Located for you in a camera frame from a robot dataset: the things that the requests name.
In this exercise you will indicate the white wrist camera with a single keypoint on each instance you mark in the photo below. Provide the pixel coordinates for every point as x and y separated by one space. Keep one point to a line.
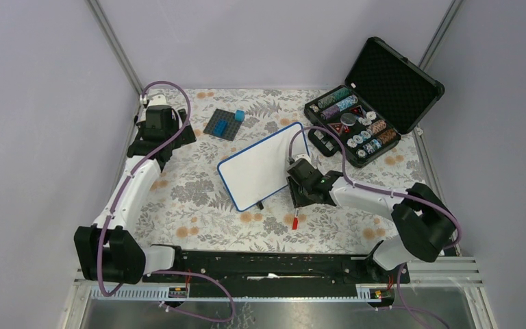
158 99
305 157

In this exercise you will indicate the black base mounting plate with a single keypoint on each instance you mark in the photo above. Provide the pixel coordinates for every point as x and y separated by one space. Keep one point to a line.
239 268

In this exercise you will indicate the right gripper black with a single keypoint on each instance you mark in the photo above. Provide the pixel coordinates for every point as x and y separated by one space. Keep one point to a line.
298 201

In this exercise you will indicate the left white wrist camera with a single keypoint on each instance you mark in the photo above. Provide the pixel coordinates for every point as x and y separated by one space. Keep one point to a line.
158 99

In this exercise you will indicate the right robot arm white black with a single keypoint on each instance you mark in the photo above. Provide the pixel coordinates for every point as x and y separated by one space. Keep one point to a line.
423 224

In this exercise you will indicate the blue lego brick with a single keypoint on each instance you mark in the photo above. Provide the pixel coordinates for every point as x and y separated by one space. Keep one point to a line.
220 127

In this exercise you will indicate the black poker chip case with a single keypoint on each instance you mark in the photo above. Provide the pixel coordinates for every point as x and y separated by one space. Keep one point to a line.
383 97

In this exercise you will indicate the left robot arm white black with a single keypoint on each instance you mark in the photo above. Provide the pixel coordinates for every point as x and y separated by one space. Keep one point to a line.
106 249

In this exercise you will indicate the light blue cube block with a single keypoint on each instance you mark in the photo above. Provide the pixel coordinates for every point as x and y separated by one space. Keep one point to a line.
239 115

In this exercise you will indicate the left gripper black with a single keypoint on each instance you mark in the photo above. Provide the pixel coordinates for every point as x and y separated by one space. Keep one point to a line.
186 138

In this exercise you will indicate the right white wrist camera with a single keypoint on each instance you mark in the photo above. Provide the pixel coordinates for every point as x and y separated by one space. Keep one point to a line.
305 157

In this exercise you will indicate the blue framed whiteboard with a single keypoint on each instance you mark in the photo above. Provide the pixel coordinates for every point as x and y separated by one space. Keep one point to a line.
260 170

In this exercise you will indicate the red marker cap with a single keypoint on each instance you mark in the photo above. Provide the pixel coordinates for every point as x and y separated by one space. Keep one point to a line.
295 223

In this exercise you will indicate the white slotted cable duct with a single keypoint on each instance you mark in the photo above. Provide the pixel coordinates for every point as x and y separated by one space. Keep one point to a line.
255 291

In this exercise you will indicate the dark grey lego baseplate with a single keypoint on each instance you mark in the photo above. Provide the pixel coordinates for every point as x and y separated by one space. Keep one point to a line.
232 128

